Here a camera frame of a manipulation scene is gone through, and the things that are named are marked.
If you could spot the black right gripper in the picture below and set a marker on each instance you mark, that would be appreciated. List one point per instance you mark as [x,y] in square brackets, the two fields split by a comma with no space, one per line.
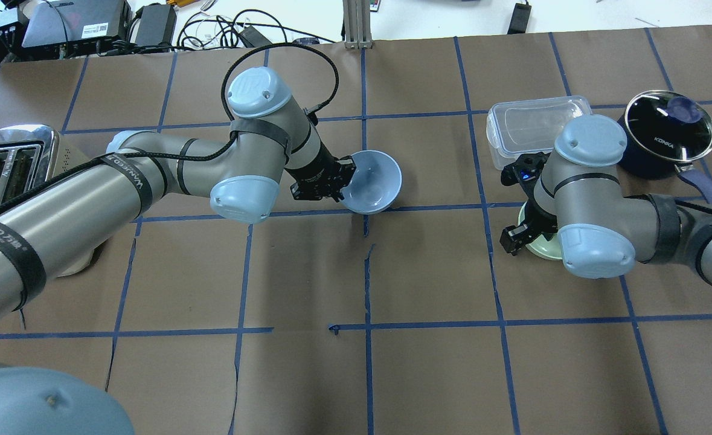
[541,215]

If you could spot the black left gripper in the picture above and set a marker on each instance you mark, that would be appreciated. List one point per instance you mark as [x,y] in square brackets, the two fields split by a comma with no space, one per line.
[315,170]

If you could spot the green bowl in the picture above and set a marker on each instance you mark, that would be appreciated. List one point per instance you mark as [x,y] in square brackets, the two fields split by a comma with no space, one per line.
[537,233]

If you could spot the blue bowl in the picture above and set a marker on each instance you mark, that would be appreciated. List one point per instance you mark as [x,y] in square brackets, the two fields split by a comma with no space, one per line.
[375,184]

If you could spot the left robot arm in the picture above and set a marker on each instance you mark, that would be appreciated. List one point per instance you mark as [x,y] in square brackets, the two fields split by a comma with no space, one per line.
[44,230]

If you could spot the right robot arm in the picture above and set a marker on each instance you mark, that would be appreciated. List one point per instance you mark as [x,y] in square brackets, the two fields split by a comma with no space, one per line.
[574,195]

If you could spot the clear plastic lidded container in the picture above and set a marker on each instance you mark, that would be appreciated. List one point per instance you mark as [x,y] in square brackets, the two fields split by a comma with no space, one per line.
[517,127]

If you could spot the blue pot with glass lid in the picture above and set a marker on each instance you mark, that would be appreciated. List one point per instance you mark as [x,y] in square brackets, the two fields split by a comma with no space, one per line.
[667,135]

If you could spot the black power adapter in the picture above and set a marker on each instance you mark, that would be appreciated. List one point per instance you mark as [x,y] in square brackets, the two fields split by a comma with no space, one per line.
[520,18]

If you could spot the cream toaster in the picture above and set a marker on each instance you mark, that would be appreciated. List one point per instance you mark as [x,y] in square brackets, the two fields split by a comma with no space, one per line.
[31,154]

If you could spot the black computer box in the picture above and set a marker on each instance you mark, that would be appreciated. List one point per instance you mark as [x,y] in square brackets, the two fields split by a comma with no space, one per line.
[76,24]

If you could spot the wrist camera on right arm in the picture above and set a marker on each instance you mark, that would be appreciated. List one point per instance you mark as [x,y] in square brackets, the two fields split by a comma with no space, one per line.
[527,168]

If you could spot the aluminium frame post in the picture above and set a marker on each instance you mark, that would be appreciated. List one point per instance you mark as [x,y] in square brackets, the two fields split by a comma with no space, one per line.
[357,24]

